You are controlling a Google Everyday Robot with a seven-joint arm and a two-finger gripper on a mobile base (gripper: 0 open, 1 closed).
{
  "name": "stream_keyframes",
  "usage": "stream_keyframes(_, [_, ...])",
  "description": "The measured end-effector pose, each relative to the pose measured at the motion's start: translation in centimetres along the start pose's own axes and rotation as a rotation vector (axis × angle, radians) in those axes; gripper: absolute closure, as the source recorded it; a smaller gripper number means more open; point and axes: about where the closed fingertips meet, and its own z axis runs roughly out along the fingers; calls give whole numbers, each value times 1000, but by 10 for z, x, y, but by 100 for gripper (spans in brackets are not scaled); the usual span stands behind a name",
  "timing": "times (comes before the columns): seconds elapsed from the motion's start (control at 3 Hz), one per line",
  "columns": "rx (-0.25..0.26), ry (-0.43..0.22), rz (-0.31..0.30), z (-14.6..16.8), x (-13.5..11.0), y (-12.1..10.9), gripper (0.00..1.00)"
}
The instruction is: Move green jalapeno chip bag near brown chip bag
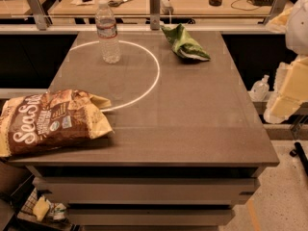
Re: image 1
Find yellow sponge in basket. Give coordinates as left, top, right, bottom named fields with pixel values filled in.
left=33, top=196, right=50, bottom=221

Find middle metal bracket post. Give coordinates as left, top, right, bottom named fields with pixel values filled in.
left=149, top=0, right=160, bottom=30

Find right metal bracket post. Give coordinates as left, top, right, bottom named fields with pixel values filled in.
left=263, top=0, right=294, bottom=26

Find clear plastic water bottle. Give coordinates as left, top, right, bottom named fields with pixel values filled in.
left=95, top=0, right=121, bottom=64

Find scissors on back desk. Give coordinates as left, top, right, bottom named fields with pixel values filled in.
left=108, top=0, right=134, bottom=8

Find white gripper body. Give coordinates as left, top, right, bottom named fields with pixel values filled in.
left=273, top=62, right=293, bottom=98

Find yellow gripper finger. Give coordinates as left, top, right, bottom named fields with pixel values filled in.
left=270, top=95, right=301, bottom=117
left=279, top=56, right=308, bottom=102

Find black chair base leg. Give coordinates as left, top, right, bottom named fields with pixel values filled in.
left=290, top=141, right=308, bottom=176

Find clear sanitizer bottle left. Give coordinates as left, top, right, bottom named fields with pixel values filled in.
left=250, top=75, right=270, bottom=102

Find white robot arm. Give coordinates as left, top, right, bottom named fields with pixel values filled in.
left=264, top=0, right=308, bottom=123

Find black wire basket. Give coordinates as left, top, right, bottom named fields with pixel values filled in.
left=17, top=189, right=74, bottom=231

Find white power strip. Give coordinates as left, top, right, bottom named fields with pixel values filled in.
left=160, top=0, right=173, bottom=15

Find brown sea salt chip bag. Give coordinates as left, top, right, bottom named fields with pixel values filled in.
left=0, top=90, right=112, bottom=157

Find left metal bracket post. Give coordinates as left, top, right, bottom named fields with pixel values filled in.
left=27, top=0, right=49, bottom=30

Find green jalapeno chip bag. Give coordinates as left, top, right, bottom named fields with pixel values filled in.
left=161, top=24, right=211, bottom=62

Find grey drawer cabinet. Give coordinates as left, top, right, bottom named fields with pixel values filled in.
left=13, top=32, right=278, bottom=231

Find metal bracket post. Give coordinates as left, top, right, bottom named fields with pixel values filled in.
left=149, top=0, right=160, bottom=30
left=263, top=0, right=294, bottom=26
left=27, top=0, right=49, bottom=30

